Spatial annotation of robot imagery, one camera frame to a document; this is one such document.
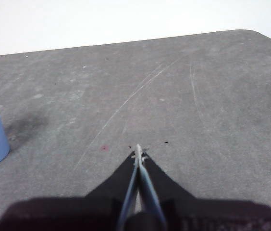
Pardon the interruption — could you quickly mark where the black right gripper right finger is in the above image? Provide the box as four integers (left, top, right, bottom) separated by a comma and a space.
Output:
137, 144, 271, 231

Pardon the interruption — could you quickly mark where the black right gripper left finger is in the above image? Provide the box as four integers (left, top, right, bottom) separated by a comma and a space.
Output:
0, 144, 140, 231

